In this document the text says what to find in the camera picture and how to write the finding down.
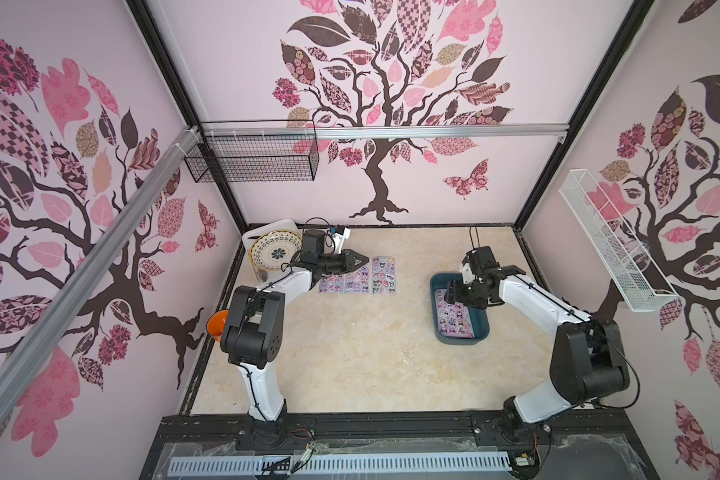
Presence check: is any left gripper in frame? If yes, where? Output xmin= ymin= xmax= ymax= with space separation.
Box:
xmin=316 ymin=249 xmax=367 ymax=274

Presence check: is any pink sticker sheet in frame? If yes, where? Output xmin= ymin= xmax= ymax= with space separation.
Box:
xmin=343 ymin=264 xmax=370 ymax=294
xmin=319 ymin=275 xmax=345 ymax=294

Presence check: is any teal plastic storage box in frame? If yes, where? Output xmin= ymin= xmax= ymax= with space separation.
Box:
xmin=429 ymin=273 xmax=490 ymax=346

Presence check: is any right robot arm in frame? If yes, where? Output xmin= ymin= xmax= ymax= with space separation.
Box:
xmin=445 ymin=246 xmax=632 ymax=429

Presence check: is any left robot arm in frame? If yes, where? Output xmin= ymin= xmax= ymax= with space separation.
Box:
xmin=206 ymin=226 xmax=369 ymax=426

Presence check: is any patterned ceramic plate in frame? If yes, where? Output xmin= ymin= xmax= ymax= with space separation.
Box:
xmin=249 ymin=230 xmax=302 ymax=271

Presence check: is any white square tray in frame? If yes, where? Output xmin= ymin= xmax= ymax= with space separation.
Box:
xmin=242 ymin=218 xmax=303 ymax=284

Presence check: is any orange mug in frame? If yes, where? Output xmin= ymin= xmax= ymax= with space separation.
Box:
xmin=206 ymin=310 xmax=229 ymax=343

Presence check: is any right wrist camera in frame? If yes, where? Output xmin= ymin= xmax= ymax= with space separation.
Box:
xmin=460 ymin=257 xmax=478 ymax=285

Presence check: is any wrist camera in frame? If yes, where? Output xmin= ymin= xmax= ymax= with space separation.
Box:
xmin=460 ymin=257 xmax=478 ymax=285
xmin=330 ymin=225 xmax=351 ymax=254

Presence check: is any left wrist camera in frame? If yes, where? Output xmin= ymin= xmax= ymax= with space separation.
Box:
xmin=330 ymin=225 xmax=351 ymax=254

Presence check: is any aluminium rail back wall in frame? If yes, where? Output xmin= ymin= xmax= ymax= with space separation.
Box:
xmin=204 ymin=122 xmax=569 ymax=140

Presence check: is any aluminium rail wall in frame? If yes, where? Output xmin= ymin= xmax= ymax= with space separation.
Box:
xmin=204 ymin=122 xmax=569 ymax=140
xmin=0 ymin=126 xmax=201 ymax=426

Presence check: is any black wire basket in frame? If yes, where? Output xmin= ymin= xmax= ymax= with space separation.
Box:
xmin=184 ymin=120 xmax=320 ymax=183

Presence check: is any white slotted cable duct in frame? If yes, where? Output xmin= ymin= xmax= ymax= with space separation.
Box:
xmin=166 ymin=451 xmax=512 ymax=478

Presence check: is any white wire basket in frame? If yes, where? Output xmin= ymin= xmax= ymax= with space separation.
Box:
xmin=559 ymin=169 xmax=680 ymax=313

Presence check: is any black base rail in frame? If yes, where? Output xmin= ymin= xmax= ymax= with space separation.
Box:
xmin=140 ymin=410 xmax=657 ymax=479

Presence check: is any aluminium rail left wall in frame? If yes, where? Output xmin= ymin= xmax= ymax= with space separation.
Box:
xmin=0 ymin=126 xmax=201 ymax=426

